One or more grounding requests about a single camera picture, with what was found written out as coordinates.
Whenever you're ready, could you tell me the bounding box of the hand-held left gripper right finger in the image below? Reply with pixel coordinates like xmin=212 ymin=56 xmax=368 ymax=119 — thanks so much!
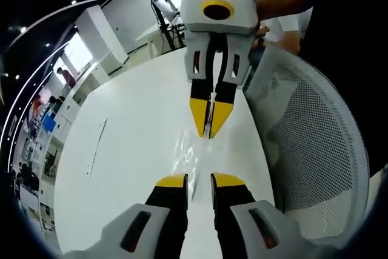
xmin=210 ymin=172 xmax=332 ymax=259

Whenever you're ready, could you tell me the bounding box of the white square pillar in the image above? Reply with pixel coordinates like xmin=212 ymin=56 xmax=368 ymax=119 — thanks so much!
xmin=73 ymin=3 xmax=129 ymax=75

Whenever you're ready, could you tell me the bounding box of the blue box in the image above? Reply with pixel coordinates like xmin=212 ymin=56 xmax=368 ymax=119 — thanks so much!
xmin=41 ymin=112 xmax=58 ymax=132

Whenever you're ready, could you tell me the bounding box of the table cable slot cover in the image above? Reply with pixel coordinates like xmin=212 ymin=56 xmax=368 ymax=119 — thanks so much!
xmin=85 ymin=117 xmax=109 ymax=178

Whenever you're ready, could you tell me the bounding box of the white mesh office chair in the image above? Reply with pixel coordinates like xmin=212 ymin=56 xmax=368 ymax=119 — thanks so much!
xmin=243 ymin=44 xmax=371 ymax=242

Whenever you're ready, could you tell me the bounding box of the row of white cabinets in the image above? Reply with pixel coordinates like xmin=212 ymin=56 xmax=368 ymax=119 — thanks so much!
xmin=18 ymin=58 xmax=101 ymax=230

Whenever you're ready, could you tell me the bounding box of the clear food packaging bag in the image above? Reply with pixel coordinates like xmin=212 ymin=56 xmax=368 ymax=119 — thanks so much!
xmin=171 ymin=90 xmax=221 ymax=204

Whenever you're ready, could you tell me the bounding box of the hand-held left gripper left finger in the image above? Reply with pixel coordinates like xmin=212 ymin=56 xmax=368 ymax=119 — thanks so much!
xmin=62 ymin=173 xmax=189 ymax=259

